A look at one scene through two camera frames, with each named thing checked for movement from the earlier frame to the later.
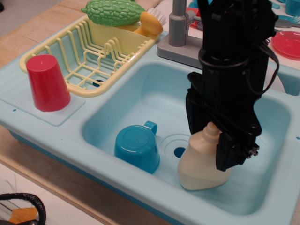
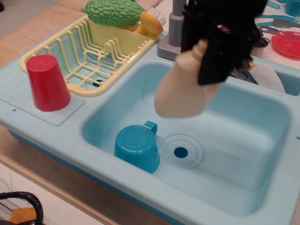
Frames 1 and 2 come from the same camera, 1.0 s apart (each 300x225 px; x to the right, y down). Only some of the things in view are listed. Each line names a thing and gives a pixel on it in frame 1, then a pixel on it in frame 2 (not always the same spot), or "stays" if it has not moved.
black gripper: x=239 y=64 -> x=232 y=34
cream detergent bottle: x=197 y=168 -> x=178 y=93
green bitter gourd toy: x=114 y=12 stays
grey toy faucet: x=179 y=47 stays
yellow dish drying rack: x=92 y=54 stays
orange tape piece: x=22 y=214 stays
